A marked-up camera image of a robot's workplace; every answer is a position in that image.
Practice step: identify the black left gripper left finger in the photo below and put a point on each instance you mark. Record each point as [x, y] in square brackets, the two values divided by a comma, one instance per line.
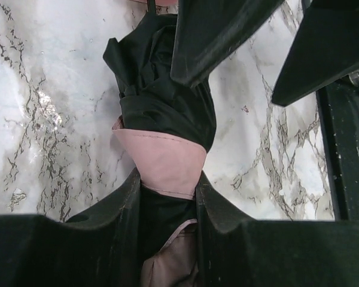
[97, 247]

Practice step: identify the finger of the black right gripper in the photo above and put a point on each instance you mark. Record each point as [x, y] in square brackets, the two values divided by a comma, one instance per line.
[325, 49]
[209, 31]

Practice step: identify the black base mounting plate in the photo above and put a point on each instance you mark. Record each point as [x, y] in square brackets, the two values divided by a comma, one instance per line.
[338, 106]

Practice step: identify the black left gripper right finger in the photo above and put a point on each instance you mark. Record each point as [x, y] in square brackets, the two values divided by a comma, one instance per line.
[238, 250]

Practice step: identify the pink folding umbrella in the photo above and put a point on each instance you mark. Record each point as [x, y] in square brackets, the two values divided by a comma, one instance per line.
[167, 129]

